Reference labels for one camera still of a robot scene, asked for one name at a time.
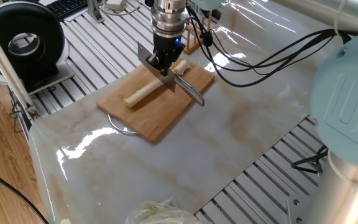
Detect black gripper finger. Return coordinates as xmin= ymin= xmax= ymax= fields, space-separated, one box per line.
xmin=159 ymin=49 xmax=180 ymax=77
xmin=145 ymin=51 xmax=163 ymax=71

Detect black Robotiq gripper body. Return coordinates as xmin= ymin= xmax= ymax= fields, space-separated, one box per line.
xmin=152 ymin=31 xmax=186 ymax=57

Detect white scallion stalk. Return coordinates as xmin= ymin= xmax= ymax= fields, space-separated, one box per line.
xmin=123 ymin=77 xmax=164 ymax=109

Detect steel cleaver knife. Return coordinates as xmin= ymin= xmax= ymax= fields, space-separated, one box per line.
xmin=137 ymin=42 xmax=206 ymax=108

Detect wooden peg rack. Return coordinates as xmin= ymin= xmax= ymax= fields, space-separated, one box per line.
xmin=181 ymin=9 xmax=213 ymax=55

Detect bamboo cutting board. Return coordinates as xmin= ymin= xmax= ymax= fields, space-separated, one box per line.
xmin=96 ymin=57 xmax=216 ymax=144

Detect black keyboard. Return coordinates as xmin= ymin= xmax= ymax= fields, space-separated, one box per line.
xmin=44 ymin=0 xmax=90 ymax=22

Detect plastic bag of scallion scraps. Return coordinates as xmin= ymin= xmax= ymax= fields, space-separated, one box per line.
xmin=125 ymin=198 xmax=214 ymax=224

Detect silver robot mounting plate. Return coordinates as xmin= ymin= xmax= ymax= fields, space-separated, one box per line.
xmin=286 ymin=194 xmax=313 ymax=224

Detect white charger with cord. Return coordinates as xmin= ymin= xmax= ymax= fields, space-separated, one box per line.
xmin=99 ymin=0 xmax=143 ymax=17

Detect aluminium bracket post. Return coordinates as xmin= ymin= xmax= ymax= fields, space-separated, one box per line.
xmin=86 ymin=0 xmax=105 ymax=24

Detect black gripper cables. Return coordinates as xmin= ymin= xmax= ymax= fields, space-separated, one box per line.
xmin=185 ymin=6 xmax=352 ymax=175

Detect grey fan base plate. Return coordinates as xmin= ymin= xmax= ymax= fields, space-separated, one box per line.
xmin=26 ymin=60 xmax=76 ymax=96

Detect black round duct fan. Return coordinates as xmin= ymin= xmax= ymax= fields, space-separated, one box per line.
xmin=0 ymin=1 xmax=67 ymax=90

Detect aluminium frame beam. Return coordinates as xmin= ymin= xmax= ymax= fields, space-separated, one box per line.
xmin=0 ymin=12 xmax=41 ymax=121

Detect black floor cable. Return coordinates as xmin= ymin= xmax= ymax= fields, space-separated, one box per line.
xmin=0 ymin=157 xmax=50 ymax=224

